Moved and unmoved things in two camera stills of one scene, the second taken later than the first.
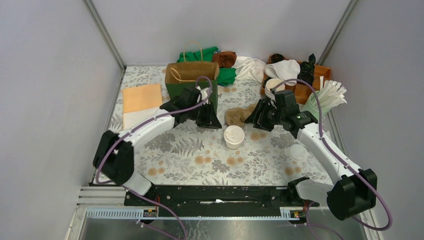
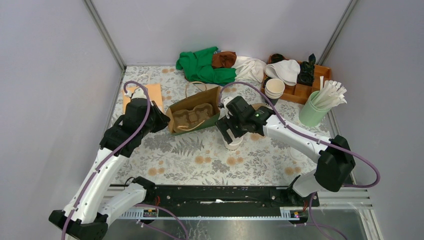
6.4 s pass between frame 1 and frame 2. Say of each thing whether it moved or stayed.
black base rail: stayed
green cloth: stayed
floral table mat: stayed
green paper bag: moved
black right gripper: moved
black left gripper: moved
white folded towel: stayed
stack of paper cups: stayed
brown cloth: stayed
